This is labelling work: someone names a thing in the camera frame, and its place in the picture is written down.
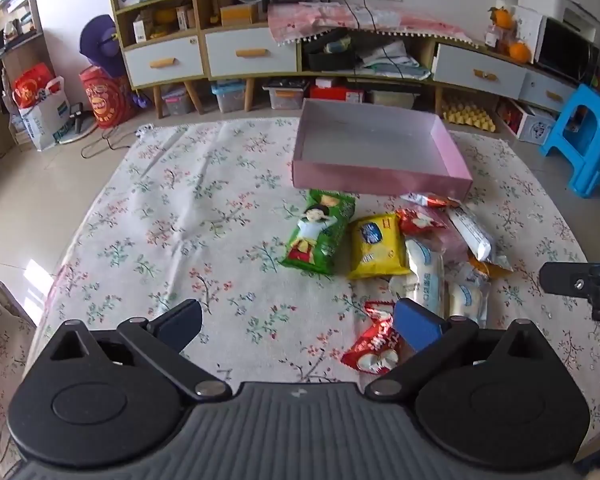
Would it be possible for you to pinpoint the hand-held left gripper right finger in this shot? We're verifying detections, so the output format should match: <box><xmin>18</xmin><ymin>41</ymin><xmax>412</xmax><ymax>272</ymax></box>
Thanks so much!
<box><xmin>366</xmin><ymin>298</ymin><xmax>553</xmax><ymax>402</ymax></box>

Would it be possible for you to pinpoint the pink translucent snack packet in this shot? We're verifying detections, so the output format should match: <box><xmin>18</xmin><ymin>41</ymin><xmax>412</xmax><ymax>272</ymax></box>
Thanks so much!
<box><xmin>430</xmin><ymin>225</ymin><xmax>470</xmax><ymax>263</ymax></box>

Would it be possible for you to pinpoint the orange clear snack packet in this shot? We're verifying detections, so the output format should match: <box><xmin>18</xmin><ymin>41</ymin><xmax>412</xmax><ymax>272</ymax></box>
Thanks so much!
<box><xmin>467</xmin><ymin>254</ymin><xmax>514</xmax><ymax>279</ymax></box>

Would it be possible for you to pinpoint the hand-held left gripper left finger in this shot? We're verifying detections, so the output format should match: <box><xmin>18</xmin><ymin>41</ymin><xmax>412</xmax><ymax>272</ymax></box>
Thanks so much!
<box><xmin>45</xmin><ymin>299</ymin><xmax>232</xmax><ymax>405</ymax></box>

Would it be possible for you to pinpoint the black tray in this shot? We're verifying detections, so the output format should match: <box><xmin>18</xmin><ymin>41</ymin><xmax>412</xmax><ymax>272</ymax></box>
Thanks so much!
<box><xmin>302</xmin><ymin>35</ymin><xmax>357</xmax><ymax>72</ymax></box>

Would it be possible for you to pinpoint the pink printed cloth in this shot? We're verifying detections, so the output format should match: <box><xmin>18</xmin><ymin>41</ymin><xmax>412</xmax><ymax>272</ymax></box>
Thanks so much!
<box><xmin>267</xmin><ymin>1</ymin><xmax>487</xmax><ymax>47</ymax></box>

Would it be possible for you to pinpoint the white box blue print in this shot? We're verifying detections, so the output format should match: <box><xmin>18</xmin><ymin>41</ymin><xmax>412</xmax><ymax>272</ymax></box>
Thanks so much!
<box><xmin>516</xmin><ymin>105</ymin><xmax>559</xmax><ymax>144</ymax></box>

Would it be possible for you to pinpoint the small red snack packet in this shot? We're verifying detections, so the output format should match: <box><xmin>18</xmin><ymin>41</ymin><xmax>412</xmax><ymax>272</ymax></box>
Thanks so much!
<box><xmin>397</xmin><ymin>208</ymin><xmax>448</xmax><ymax>237</ymax></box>

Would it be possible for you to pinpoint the green snack packet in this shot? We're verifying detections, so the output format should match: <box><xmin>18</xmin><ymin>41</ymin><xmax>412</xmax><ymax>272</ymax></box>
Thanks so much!
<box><xmin>279</xmin><ymin>189</ymin><xmax>357</xmax><ymax>276</ymax></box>

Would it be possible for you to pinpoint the white red-end snack packet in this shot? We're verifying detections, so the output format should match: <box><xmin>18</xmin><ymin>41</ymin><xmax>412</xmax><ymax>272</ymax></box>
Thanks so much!
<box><xmin>400</xmin><ymin>192</ymin><xmax>462</xmax><ymax>210</ymax></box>

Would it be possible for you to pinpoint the clear bin blue lid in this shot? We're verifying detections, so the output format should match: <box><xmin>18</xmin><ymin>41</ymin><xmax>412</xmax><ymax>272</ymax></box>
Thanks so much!
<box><xmin>211</xmin><ymin>81</ymin><xmax>247</xmax><ymax>114</ymax></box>

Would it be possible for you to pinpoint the orange small box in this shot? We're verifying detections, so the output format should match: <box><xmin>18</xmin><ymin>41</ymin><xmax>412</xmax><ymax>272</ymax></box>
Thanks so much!
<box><xmin>220</xmin><ymin>5</ymin><xmax>259</xmax><ymax>26</ymax></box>

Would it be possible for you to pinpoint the red cardboard box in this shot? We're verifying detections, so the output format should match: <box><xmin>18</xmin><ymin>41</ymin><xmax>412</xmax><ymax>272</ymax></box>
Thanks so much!
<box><xmin>309</xmin><ymin>87</ymin><xmax>365</xmax><ymax>106</ymax></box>

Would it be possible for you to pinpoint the white blue snack packet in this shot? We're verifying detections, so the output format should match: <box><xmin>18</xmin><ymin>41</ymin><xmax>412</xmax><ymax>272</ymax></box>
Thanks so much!
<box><xmin>446</xmin><ymin>280</ymin><xmax>489</xmax><ymax>324</ymax></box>
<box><xmin>404</xmin><ymin>238</ymin><xmax>447</xmax><ymax>313</ymax></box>

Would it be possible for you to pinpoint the long white snack packet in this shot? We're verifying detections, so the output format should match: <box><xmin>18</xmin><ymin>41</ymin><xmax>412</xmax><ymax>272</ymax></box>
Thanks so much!
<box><xmin>447</xmin><ymin>205</ymin><xmax>513</xmax><ymax>267</ymax></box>

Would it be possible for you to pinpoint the black microwave oven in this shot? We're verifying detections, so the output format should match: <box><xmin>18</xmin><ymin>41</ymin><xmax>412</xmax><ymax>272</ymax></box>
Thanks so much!
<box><xmin>533</xmin><ymin>16</ymin><xmax>600</xmax><ymax>87</ymax></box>

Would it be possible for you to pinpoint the black cable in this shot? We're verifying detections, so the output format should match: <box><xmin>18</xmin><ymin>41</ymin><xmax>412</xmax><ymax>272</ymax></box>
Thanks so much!
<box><xmin>81</xmin><ymin>126</ymin><xmax>132</xmax><ymax>159</ymax></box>

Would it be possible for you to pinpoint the pink cardboard box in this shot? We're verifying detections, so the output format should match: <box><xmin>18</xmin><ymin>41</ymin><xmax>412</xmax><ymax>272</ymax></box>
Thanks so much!
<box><xmin>291</xmin><ymin>99</ymin><xmax>475</xmax><ymax>202</ymax></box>

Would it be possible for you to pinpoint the beige cloth bag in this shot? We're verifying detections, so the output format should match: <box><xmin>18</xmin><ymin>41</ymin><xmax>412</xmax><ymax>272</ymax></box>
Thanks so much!
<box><xmin>0</xmin><ymin>277</ymin><xmax>39</xmax><ymax>466</ymax></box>

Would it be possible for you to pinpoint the wooden shelf cabinet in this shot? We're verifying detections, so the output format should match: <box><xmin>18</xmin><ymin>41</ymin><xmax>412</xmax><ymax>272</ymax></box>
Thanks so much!
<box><xmin>106</xmin><ymin>0</ymin><xmax>207</xmax><ymax>120</ymax></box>

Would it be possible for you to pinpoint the white paper bag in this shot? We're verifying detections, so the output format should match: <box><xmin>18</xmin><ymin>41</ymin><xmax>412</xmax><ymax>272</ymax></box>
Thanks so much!
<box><xmin>12</xmin><ymin>76</ymin><xmax>74</xmax><ymax>152</ymax></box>

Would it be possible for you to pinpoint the long wooden drawer cabinet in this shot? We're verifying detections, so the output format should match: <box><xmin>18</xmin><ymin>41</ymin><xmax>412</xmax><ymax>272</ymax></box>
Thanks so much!
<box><xmin>202</xmin><ymin>24</ymin><xmax>583</xmax><ymax>128</ymax></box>

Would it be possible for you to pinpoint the blue plastic stool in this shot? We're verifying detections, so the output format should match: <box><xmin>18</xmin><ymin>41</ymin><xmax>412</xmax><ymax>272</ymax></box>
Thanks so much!
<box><xmin>539</xmin><ymin>84</ymin><xmax>600</xmax><ymax>199</ymax></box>

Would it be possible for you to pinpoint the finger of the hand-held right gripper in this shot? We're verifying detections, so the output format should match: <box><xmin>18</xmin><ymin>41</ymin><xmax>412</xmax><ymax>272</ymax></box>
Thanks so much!
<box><xmin>539</xmin><ymin>247</ymin><xmax>600</xmax><ymax>322</ymax></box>

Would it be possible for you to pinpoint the yellow snack packet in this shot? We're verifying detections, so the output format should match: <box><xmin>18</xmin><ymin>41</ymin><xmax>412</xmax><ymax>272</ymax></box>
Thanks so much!
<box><xmin>347</xmin><ymin>213</ymin><xmax>415</xmax><ymax>281</ymax></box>

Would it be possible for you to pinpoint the purple hat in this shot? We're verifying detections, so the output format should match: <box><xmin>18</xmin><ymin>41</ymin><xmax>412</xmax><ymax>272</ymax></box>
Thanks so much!
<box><xmin>79</xmin><ymin>14</ymin><xmax>127</xmax><ymax>77</ymax></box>

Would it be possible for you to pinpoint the red white candy packet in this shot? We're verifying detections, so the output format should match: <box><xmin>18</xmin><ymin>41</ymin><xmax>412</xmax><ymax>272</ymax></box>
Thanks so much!
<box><xmin>341</xmin><ymin>300</ymin><xmax>407</xmax><ymax>375</ymax></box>

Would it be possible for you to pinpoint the yellow egg tray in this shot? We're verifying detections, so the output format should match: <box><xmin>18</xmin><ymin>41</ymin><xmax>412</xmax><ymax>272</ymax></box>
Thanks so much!
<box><xmin>440</xmin><ymin>97</ymin><xmax>497</xmax><ymax>132</ymax></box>

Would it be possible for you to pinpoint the red shopping bag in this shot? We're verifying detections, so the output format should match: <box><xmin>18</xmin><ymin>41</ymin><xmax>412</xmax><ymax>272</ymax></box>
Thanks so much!
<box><xmin>12</xmin><ymin>62</ymin><xmax>57</xmax><ymax>109</ymax></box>

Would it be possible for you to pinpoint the red gift bag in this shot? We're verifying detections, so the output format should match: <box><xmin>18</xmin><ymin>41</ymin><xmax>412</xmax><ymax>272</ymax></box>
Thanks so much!
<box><xmin>78</xmin><ymin>66</ymin><xmax>139</xmax><ymax>130</ymax></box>

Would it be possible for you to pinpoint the clear storage bin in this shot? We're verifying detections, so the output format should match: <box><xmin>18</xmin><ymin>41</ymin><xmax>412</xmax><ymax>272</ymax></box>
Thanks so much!
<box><xmin>162</xmin><ymin>87</ymin><xmax>197</xmax><ymax>117</ymax></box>
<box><xmin>262</xmin><ymin>85</ymin><xmax>307</xmax><ymax>110</ymax></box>

